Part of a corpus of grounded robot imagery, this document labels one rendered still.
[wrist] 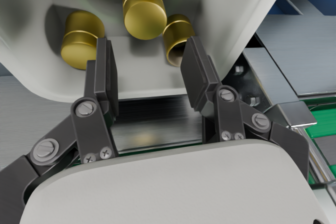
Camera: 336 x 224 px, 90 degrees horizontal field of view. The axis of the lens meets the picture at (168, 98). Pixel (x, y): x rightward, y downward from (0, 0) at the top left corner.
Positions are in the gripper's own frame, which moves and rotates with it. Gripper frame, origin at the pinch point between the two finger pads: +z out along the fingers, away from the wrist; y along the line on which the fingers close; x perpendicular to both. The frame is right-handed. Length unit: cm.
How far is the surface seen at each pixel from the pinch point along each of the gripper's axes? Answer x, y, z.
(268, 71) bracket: -2.6, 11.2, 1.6
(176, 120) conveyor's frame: -12.0, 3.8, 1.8
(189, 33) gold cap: -1.8, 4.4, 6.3
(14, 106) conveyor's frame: -11.6, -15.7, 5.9
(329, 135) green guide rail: -4.7, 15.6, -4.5
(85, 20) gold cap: -1.7, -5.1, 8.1
